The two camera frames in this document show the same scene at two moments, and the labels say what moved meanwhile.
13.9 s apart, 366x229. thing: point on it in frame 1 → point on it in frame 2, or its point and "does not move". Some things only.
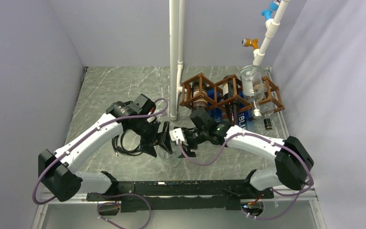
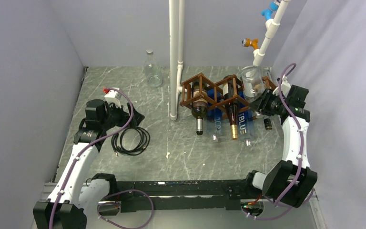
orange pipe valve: (248, 42) does not move
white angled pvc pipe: (270, 26) does not move
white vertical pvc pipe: (177, 13) does not move
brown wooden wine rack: (229, 96) does not move
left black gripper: (165, 142) → (124, 116)
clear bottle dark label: (161, 152) → (153, 72)
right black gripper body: (196, 137) → (273, 105)
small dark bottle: (268, 124) does not move
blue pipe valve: (268, 12) does not move
